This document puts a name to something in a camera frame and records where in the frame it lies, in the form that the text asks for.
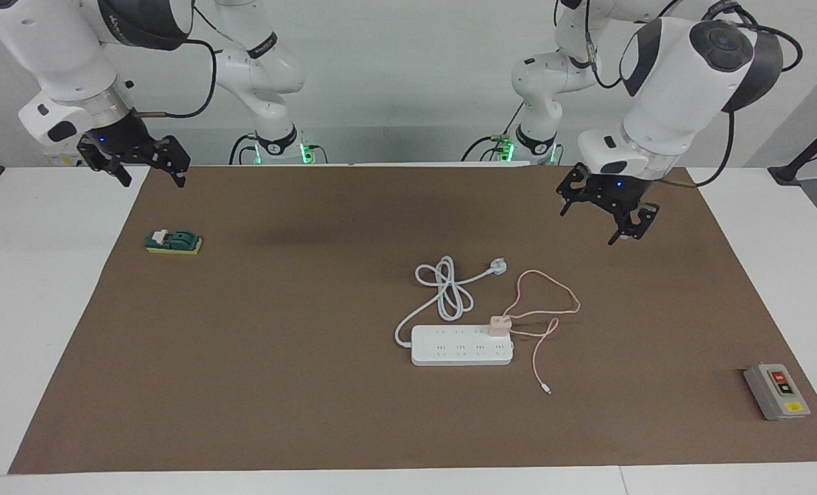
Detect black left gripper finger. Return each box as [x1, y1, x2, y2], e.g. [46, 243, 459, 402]
[607, 203, 660, 246]
[556, 164, 591, 217]

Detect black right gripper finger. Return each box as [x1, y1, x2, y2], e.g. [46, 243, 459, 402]
[77, 137, 133, 188]
[148, 135, 191, 188]

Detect pink usb cable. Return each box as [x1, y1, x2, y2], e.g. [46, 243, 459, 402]
[501, 270, 581, 395]

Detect white power strip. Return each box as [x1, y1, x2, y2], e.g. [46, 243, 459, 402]
[410, 324, 514, 366]

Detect white box yellow labels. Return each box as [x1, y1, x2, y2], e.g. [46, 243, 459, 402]
[43, 148, 86, 167]

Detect brown table mat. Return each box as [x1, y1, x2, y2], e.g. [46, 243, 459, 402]
[8, 165, 817, 475]

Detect black right base cable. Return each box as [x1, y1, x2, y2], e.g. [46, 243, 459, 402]
[228, 132, 261, 166]

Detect black base cable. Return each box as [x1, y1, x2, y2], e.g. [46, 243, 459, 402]
[228, 132, 261, 166]
[460, 103, 526, 163]

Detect green knife switch block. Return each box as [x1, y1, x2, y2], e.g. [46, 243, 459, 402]
[144, 229, 203, 256]

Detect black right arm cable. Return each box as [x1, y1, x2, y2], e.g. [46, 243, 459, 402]
[130, 38, 218, 119]

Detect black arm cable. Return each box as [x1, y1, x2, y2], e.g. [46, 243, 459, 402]
[130, 38, 218, 119]
[583, 0, 804, 190]

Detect black left base cable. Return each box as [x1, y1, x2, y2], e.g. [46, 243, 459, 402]
[460, 103, 526, 163]

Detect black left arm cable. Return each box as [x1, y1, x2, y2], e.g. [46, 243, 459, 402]
[583, 0, 804, 190]

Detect white power cord with plug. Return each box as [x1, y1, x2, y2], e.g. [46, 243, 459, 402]
[394, 256, 507, 347]

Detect grey on-off switch box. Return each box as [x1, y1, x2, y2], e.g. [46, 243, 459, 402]
[743, 362, 811, 421]

